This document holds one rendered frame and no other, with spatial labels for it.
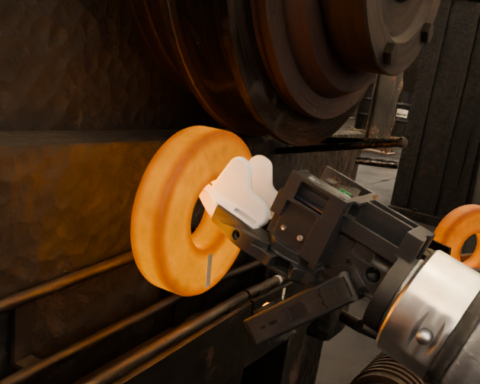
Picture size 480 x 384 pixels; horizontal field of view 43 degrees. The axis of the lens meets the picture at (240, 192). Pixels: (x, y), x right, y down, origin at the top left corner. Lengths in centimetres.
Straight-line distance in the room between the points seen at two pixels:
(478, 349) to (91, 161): 36
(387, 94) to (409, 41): 889
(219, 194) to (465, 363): 24
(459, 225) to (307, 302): 65
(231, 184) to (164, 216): 7
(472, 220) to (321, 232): 69
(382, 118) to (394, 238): 915
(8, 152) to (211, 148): 17
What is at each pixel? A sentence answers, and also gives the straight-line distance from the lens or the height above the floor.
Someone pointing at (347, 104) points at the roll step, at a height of 94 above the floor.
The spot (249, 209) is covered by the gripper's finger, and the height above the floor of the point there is 84.
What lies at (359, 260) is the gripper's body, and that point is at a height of 83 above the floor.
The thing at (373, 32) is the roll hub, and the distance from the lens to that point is 62.
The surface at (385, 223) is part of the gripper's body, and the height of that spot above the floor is 86.
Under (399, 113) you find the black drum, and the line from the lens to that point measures 1151.
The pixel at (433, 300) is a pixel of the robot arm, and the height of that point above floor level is 82.
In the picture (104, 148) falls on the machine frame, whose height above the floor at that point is 87.
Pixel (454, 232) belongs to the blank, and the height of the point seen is 74.
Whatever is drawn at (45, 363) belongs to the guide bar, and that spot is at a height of 69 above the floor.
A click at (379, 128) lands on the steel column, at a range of 964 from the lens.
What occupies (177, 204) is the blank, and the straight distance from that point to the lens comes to 51.
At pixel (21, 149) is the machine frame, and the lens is 52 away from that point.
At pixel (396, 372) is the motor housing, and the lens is 102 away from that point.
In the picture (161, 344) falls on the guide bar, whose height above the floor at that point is 70.
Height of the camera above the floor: 96
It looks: 12 degrees down
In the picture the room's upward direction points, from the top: 9 degrees clockwise
